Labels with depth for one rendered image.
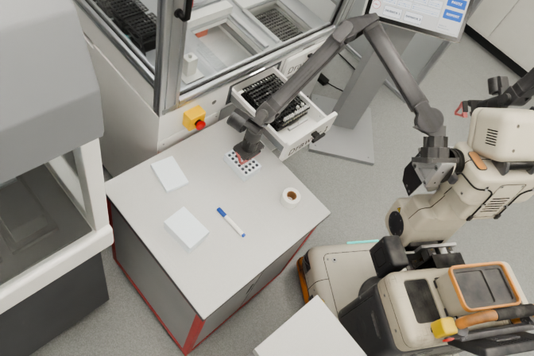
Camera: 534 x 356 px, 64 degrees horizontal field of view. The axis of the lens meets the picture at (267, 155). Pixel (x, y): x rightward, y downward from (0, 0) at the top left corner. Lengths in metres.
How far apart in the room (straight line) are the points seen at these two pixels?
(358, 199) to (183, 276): 1.54
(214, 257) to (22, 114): 0.87
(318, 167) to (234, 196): 1.24
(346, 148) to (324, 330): 1.61
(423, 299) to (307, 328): 0.43
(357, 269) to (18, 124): 1.71
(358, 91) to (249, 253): 1.52
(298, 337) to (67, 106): 0.99
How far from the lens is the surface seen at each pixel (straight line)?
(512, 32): 4.40
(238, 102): 1.72
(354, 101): 2.79
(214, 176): 1.62
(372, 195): 2.80
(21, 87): 0.79
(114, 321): 2.19
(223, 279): 1.46
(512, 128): 1.41
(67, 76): 0.81
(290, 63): 1.89
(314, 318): 1.50
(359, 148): 2.92
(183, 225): 1.46
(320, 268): 2.12
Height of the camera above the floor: 2.13
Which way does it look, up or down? 52 degrees down
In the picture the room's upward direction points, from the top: 23 degrees clockwise
